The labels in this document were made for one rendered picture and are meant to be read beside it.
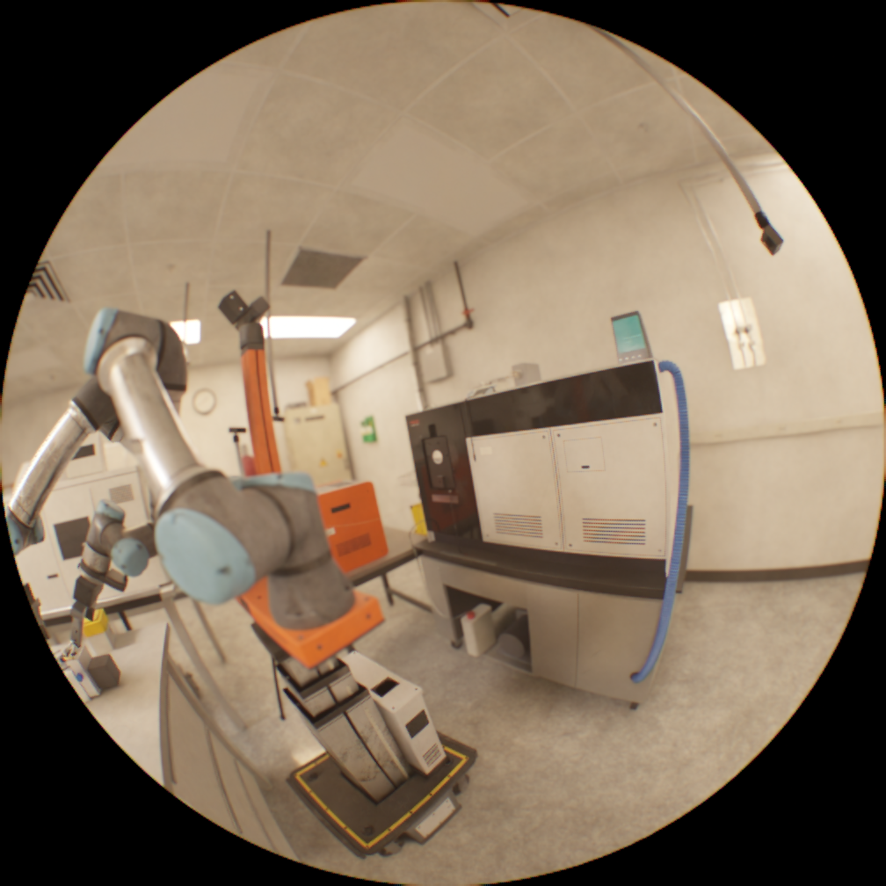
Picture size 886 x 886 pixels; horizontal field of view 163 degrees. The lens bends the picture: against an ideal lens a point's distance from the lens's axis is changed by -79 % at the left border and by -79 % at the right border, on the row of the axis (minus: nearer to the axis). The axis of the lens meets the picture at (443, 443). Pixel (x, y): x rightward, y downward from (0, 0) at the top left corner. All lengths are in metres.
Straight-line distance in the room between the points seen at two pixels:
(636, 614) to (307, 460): 4.02
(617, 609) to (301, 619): 0.99
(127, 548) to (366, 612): 0.47
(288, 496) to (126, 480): 1.18
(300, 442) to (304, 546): 3.90
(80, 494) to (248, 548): 1.34
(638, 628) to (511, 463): 0.79
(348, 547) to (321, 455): 2.91
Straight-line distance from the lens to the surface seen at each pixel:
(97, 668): 0.96
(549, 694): 1.71
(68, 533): 1.69
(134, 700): 0.91
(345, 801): 1.24
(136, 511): 1.55
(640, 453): 1.01
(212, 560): 0.34
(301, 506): 0.45
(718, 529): 2.32
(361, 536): 1.65
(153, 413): 0.47
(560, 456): 1.10
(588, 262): 2.37
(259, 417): 0.67
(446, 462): 1.45
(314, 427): 4.42
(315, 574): 0.48
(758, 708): 1.77
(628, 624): 1.21
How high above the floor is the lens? 1.35
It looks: 3 degrees down
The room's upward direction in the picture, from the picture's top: 10 degrees counter-clockwise
